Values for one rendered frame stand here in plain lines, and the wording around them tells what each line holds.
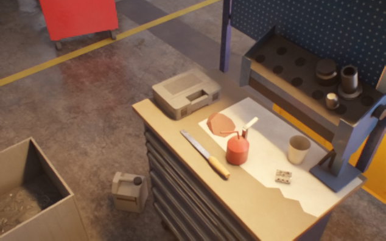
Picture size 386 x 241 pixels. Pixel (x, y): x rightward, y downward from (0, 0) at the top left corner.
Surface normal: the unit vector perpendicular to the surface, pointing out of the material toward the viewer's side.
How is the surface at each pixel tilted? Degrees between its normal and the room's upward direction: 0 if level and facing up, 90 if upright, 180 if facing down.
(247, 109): 0
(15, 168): 90
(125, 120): 0
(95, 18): 90
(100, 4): 90
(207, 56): 0
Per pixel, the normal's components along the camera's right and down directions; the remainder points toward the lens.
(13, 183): 0.65, 0.51
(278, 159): 0.00, -0.74
